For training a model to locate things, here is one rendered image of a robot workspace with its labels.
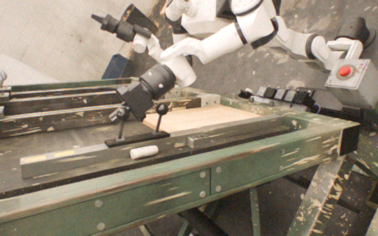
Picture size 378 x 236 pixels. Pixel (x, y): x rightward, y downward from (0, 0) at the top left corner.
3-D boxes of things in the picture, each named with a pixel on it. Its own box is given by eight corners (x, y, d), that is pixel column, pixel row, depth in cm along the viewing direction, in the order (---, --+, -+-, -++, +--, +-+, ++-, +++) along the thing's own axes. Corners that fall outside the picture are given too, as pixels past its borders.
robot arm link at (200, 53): (172, 83, 83) (211, 63, 78) (157, 59, 80) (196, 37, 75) (176, 74, 89) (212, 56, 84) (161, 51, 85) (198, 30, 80)
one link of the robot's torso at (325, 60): (330, 55, 187) (288, 32, 161) (360, 55, 170) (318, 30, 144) (324, 76, 188) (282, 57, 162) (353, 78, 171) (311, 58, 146)
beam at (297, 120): (357, 151, 100) (362, 123, 97) (338, 157, 94) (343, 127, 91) (140, 87, 284) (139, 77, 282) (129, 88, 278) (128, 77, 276)
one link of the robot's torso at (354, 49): (335, 48, 188) (327, 37, 181) (365, 48, 171) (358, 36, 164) (323, 74, 187) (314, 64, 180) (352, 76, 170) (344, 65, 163)
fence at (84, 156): (282, 125, 114) (283, 116, 113) (22, 179, 67) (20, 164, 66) (273, 122, 118) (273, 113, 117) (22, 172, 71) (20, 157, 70)
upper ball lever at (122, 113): (127, 146, 81) (132, 112, 73) (114, 148, 79) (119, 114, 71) (123, 137, 83) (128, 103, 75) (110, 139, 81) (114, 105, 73)
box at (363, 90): (387, 83, 102) (370, 58, 92) (374, 110, 101) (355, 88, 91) (354, 80, 112) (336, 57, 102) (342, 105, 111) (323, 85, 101)
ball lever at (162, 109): (162, 139, 87) (172, 107, 79) (152, 141, 85) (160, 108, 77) (158, 131, 89) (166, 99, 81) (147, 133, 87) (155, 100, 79)
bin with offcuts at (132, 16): (163, 21, 537) (136, 0, 502) (151, 44, 533) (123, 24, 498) (152, 24, 580) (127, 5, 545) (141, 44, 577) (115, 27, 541)
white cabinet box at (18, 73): (121, 111, 503) (1, 53, 391) (107, 139, 499) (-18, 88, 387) (112, 106, 554) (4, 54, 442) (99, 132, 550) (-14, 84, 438)
